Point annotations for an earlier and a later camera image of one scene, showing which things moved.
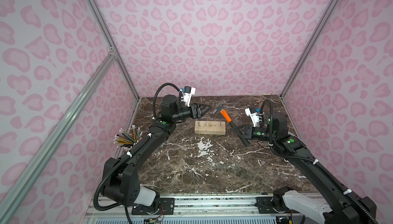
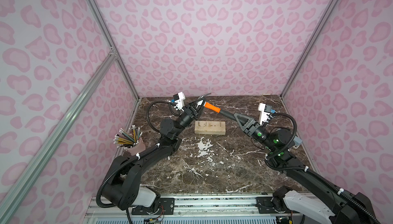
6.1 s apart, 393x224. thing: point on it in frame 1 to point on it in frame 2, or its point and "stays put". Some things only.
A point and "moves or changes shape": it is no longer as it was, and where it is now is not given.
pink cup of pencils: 126,140 stays put
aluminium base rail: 195,208 stays put
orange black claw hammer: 220,107 moves or changes shape
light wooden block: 210,127 stays put
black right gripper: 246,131 to 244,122
